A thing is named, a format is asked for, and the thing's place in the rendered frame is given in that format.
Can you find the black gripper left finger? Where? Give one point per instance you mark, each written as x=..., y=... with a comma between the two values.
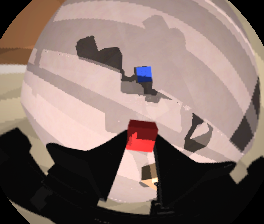
x=99, y=165

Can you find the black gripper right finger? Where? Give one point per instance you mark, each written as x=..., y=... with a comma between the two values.
x=178, y=174

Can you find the blue toy building block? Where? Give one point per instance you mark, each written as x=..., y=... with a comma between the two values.
x=144, y=74

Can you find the red block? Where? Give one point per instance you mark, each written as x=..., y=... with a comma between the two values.
x=141, y=135

